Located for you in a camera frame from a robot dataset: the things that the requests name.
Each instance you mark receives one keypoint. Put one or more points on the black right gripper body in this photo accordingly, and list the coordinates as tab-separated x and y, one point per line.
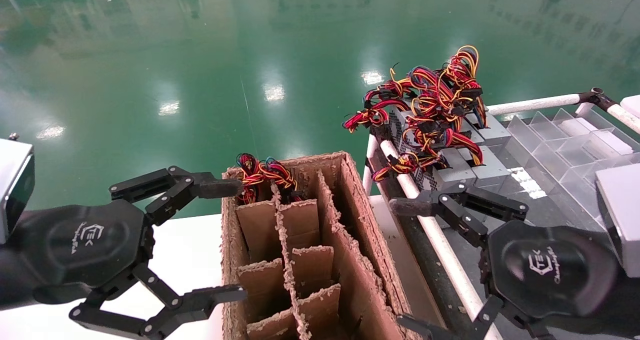
550	272

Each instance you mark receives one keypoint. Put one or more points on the white block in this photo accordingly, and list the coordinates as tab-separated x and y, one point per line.
632	105

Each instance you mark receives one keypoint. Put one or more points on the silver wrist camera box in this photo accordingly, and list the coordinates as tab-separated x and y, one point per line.
12	180
622	215

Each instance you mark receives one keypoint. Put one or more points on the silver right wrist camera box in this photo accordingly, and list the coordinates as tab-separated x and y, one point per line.
622	215

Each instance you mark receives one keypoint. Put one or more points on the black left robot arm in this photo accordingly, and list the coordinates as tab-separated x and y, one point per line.
7	285

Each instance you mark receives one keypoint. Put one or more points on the clear acrylic divider tray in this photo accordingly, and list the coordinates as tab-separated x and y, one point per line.
560	150

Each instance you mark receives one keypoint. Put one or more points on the black pipe joint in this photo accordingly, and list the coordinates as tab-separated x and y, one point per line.
597	97

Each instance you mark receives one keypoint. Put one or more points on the brown cardboard divider box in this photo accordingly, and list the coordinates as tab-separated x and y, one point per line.
360	260

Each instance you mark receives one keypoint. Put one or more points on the long white pipe rail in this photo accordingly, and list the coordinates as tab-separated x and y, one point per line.
440	240

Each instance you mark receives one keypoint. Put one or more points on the short white pipe post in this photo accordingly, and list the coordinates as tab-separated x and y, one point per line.
369	175

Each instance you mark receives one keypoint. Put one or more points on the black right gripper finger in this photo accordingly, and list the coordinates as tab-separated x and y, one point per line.
415	206
475	332

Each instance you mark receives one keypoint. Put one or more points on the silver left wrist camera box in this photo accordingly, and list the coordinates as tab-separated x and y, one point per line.
12	180

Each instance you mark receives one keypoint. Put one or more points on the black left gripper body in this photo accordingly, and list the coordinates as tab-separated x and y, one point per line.
85	245

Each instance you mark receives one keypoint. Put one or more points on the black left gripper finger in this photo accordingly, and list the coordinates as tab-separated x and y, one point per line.
215	296
215	189

